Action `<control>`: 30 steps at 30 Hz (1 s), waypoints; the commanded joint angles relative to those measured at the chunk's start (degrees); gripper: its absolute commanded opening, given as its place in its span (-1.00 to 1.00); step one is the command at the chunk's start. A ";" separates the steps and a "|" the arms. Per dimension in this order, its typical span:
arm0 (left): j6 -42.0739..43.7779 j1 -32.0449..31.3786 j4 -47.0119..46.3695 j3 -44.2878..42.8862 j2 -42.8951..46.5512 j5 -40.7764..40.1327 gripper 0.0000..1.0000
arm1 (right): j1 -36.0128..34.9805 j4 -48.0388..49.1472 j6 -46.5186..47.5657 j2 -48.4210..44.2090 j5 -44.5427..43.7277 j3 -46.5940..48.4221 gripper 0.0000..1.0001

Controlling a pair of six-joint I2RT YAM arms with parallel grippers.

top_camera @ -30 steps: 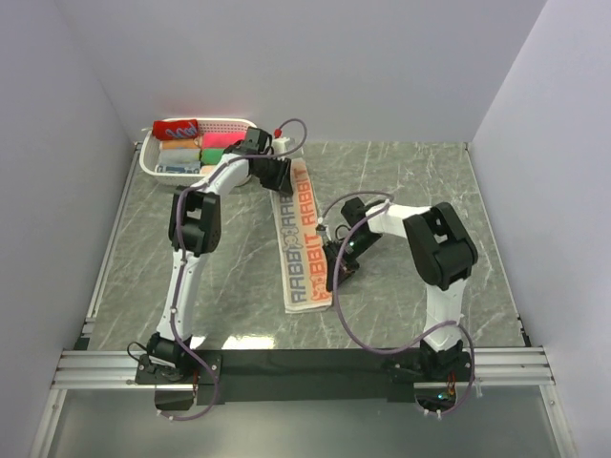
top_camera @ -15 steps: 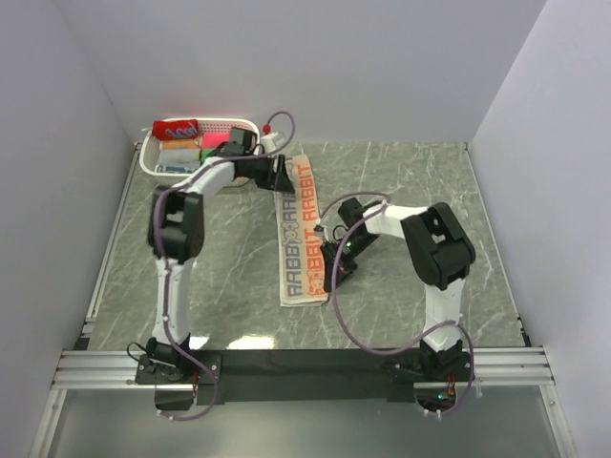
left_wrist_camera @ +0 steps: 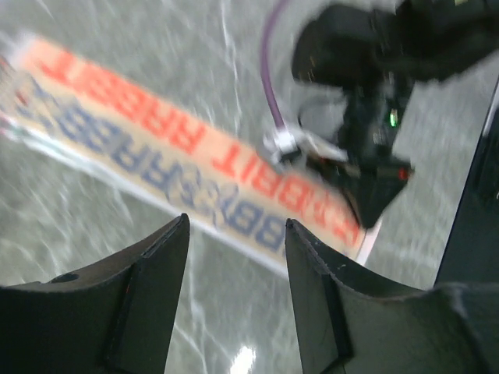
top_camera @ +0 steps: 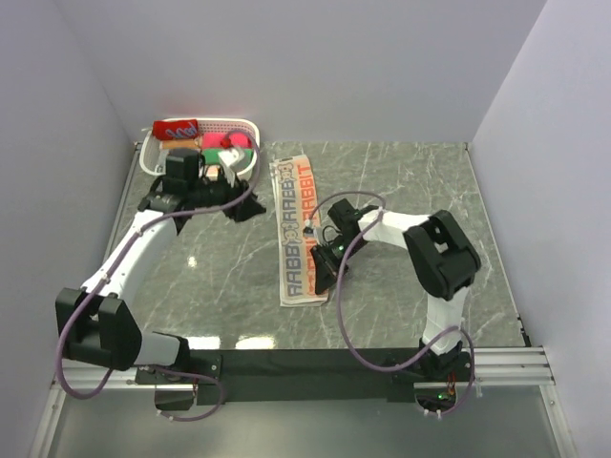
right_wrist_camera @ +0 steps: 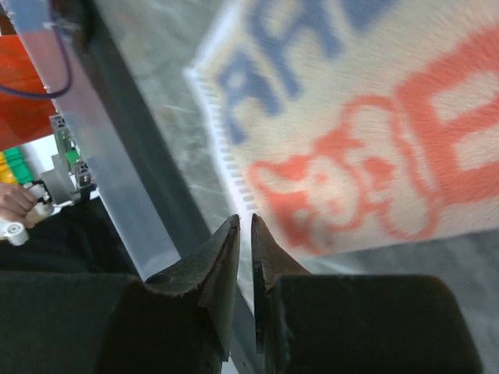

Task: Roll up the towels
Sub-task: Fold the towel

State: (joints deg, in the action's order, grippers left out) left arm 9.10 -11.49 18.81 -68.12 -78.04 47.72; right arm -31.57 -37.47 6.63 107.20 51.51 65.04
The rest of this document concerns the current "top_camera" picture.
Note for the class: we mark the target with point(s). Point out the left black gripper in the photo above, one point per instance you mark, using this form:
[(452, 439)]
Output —
[(246, 208)]

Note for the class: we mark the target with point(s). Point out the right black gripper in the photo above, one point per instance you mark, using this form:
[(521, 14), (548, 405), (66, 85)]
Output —
[(326, 269)]

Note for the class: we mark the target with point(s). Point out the red blue cat towel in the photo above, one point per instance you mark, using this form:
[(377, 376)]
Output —
[(175, 129)]

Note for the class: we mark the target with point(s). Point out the white printed towel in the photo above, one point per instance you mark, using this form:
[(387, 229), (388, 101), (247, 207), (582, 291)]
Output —
[(295, 196)]

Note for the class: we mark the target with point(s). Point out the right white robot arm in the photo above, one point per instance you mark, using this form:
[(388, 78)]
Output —
[(444, 260)]

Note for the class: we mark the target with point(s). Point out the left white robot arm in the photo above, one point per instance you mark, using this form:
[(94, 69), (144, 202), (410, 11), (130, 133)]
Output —
[(94, 321)]

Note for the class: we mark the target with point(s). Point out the grey rolled towel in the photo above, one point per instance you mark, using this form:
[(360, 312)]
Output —
[(162, 156)]

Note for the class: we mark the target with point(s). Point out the peach rolled towel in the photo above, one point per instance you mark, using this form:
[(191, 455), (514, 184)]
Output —
[(212, 172)]

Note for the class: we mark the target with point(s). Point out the white plastic basket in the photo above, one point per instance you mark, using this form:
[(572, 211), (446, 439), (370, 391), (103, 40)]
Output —
[(148, 157)]

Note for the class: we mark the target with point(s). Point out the green rolled towel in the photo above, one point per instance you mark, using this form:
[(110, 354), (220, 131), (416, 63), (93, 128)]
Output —
[(212, 155)]

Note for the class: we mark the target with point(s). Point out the orange rolled towel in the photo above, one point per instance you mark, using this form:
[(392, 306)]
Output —
[(188, 143)]

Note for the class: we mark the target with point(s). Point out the pink rolled towel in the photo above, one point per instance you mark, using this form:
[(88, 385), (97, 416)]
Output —
[(221, 140)]

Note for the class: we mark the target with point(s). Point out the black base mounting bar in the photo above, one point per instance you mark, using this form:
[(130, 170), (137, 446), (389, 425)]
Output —
[(267, 389)]

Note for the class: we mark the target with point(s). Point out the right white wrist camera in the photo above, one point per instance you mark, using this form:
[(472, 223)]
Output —
[(311, 230)]

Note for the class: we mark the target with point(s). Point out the aluminium front rail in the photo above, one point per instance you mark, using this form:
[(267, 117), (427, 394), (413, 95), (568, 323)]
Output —
[(489, 366)]

